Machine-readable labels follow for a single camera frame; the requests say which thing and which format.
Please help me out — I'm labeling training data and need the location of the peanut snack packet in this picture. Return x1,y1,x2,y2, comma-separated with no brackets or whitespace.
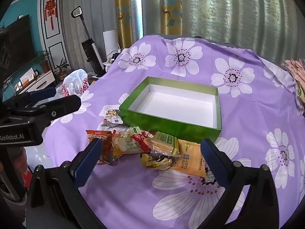
100,109,124,126

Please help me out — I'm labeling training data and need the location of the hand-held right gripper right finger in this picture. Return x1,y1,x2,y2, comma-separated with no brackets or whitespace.
201,138,281,229

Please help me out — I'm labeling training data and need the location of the green cardboard box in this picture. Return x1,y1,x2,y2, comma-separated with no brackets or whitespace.
119,76,222,145

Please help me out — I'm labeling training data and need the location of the white television cabinet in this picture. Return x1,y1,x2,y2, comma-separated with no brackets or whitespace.
3,70,58,101

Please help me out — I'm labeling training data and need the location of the plain grey curtain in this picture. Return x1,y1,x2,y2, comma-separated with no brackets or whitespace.
59,0,120,77

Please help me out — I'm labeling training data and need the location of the white air purifier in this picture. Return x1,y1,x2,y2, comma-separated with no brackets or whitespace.
102,29,119,58

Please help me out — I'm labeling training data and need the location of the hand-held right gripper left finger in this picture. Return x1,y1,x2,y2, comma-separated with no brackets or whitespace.
26,138,105,229

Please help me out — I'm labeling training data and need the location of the gold and black snack packet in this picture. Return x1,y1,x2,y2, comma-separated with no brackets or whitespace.
140,151,173,171

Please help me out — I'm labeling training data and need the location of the pale yellow snack packet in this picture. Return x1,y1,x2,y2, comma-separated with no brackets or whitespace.
112,126,144,159

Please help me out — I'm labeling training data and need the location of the plain orange snack packet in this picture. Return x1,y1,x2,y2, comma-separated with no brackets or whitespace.
170,139,210,178

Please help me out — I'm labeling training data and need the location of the person's left hand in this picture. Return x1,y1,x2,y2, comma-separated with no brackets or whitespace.
10,147,29,173

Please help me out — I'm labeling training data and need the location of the black upright vacuum cleaner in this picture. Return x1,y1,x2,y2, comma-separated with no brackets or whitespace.
71,6,106,75

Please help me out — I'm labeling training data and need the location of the orange panda snack packet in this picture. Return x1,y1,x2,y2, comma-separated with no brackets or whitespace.
85,130,113,165

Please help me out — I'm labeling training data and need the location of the yellow deer print curtain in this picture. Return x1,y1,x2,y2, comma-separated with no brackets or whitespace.
158,0,189,39
114,0,134,49

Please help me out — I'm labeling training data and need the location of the black television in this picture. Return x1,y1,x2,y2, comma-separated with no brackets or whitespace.
0,14,39,81

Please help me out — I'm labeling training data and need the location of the green cracker packet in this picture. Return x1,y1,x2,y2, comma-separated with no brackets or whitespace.
149,131,181,158

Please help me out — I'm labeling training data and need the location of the white and red plastic bag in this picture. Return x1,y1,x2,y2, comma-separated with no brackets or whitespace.
55,69,90,98

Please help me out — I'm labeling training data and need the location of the pile of dark clutter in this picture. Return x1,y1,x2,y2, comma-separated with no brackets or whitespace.
105,48,129,67

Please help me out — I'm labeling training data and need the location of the white card on cabinet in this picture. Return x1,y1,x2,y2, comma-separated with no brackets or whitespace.
20,68,35,86

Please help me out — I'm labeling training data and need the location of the red knot wall ornament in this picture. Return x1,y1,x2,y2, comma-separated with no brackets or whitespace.
44,0,58,30

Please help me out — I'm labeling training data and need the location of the grey green textured curtain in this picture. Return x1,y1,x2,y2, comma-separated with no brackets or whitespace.
186,0,293,60

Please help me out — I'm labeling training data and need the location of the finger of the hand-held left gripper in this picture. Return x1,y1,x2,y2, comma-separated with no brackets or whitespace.
5,87,58,110
2,95,82,126

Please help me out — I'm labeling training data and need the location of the potted plant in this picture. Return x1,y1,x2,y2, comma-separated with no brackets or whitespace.
54,58,71,80
36,50,51,74

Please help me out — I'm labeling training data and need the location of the stack of folded clothes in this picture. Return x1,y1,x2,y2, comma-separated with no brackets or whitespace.
281,58,305,117

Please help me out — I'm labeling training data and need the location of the purple floral bed sheet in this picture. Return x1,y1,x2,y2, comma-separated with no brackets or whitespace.
24,35,305,229

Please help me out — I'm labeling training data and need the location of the small red snack packet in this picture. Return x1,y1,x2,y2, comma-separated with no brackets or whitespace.
132,134,153,152

